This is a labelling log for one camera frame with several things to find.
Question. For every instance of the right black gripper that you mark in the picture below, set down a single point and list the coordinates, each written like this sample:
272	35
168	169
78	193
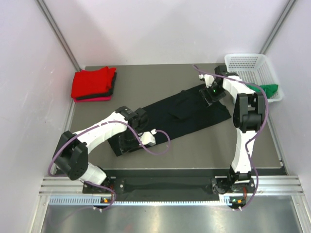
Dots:
206	91

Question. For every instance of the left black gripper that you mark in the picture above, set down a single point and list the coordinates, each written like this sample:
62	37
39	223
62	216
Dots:
124	147

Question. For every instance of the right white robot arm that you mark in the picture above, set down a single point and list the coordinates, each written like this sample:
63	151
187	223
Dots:
248	118

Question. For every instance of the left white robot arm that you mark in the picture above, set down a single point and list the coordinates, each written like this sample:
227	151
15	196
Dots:
72	150

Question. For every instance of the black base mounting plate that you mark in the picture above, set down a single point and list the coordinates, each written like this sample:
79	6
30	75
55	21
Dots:
173	188

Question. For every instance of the folded pink t shirt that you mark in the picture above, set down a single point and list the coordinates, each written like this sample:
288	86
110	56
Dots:
93	99

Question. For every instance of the white plastic basket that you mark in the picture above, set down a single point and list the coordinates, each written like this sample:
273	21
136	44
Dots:
252	68

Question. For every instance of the green crumpled t shirt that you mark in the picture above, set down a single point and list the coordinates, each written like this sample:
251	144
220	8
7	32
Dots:
270	89

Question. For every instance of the folded red t shirt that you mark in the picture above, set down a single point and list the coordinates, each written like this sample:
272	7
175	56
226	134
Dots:
92	82

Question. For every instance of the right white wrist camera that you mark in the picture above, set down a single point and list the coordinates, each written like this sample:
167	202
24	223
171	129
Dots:
208	79

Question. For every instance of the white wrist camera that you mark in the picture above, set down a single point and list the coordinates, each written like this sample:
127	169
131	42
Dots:
208	79
148	138

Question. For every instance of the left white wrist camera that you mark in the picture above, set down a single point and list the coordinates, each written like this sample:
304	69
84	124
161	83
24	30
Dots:
148	138

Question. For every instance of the slotted grey cable duct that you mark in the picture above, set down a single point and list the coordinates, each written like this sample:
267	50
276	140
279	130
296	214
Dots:
101	201

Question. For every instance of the aluminium front rail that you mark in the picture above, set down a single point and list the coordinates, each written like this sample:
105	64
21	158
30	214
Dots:
267	185

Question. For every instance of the right aluminium corner post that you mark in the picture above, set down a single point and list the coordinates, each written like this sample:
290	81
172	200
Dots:
289	6

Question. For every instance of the aluminium corner post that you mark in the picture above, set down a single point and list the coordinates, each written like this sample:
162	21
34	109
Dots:
57	32
289	6

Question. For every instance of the left aluminium corner post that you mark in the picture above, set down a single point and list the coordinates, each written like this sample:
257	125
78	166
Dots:
57	32

